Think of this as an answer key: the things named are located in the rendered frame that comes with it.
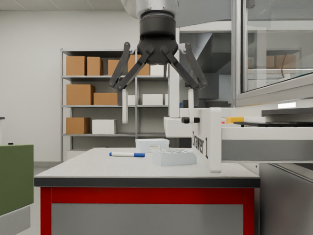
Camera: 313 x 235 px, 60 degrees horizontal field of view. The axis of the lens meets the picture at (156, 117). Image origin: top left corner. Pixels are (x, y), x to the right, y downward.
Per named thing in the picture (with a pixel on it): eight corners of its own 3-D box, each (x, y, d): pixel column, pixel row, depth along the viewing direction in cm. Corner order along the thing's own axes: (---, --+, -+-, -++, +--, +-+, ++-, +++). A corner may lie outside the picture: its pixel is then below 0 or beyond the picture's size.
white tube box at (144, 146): (139, 153, 112) (139, 141, 112) (135, 150, 120) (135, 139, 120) (169, 152, 115) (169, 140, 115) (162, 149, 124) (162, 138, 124)
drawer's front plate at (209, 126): (210, 174, 45) (210, 107, 45) (191, 151, 74) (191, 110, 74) (221, 174, 45) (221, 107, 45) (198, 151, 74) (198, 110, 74)
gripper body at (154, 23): (135, 13, 53) (135, 61, 53) (179, 12, 52) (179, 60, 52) (138, 25, 60) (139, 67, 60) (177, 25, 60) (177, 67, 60)
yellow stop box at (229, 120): (228, 139, 88) (228, 116, 88) (224, 137, 96) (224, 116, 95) (244, 139, 88) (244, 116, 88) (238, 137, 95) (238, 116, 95)
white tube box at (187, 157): (160, 166, 83) (160, 154, 83) (151, 162, 91) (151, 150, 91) (196, 163, 87) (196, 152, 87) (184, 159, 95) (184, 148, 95)
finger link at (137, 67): (156, 48, 54) (151, 44, 54) (119, 91, 54) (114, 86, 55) (156, 53, 58) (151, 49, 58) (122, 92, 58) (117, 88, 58)
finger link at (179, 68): (159, 53, 58) (164, 49, 58) (193, 92, 58) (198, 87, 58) (159, 49, 54) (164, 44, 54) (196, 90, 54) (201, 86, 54)
